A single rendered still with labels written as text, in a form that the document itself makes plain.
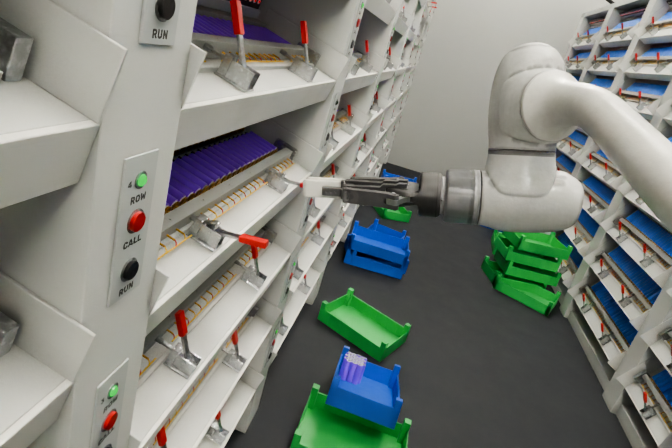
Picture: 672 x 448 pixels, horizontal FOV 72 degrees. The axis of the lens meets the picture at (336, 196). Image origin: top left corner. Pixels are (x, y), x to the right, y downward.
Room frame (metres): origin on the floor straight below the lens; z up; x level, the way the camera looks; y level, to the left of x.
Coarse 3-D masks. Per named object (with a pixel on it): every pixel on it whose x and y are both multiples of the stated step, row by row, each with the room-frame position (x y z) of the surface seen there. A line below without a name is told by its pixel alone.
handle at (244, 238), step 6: (216, 228) 0.53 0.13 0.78; (222, 234) 0.52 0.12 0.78; (228, 234) 0.52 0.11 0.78; (234, 234) 0.52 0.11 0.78; (246, 234) 0.52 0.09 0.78; (240, 240) 0.51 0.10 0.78; (246, 240) 0.51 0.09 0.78; (252, 240) 0.51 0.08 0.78; (258, 240) 0.51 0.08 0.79; (264, 240) 0.52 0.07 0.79; (258, 246) 0.51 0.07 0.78; (264, 246) 0.51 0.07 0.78
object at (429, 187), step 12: (420, 180) 0.74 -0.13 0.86; (432, 180) 0.74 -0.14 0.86; (396, 192) 0.73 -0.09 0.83; (408, 192) 0.73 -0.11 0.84; (420, 192) 0.73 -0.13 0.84; (432, 192) 0.72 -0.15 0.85; (408, 204) 0.72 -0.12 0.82; (420, 204) 0.72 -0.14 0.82; (432, 204) 0.72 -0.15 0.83; (432, 216) 0.74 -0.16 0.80
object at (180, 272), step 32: (256, 128) 0.98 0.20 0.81; (256, 192) 0.73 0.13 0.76; (288, 192) 0.80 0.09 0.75; (224, 224) 0.58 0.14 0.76; (256, 224) 0.65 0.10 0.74; (192, 256) 0.48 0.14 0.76; (224, 256) 0.55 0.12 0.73; (160, 288) 0.36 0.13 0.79; (192, 288) 0.47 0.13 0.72; (160, 320) 0.41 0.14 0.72
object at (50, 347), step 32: (0, 288) 0.28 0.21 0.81; (0, 320) 0.26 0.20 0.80; (32, 320) 0.27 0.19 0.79; (64, 320) 0.27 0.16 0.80; (0, 352) 0.26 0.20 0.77; (32, 352) 0.27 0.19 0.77; (64, 352) 0.27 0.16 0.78; (0, 384) 0.24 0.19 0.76; (32, 384) 0.25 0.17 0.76; (64, 384) 0.27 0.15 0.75; (0, 416) 0.22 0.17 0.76; (32, 416) 0.23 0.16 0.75
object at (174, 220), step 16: (272, 160) 0.84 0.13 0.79; (288, 160) 0.93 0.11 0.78; (240, 176) 0.70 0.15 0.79; (256, 176) 0.75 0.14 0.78; (208, 192) 0.60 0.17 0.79; (224, 192) 0.62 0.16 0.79; (176, 208) 0.52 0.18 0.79; (192, 208) 0.54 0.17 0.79; (208, 208) 0.58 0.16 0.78; (176, 224) 0.49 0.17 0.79; (160, 240) 0.47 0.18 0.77; (160, 256) 0.44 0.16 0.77
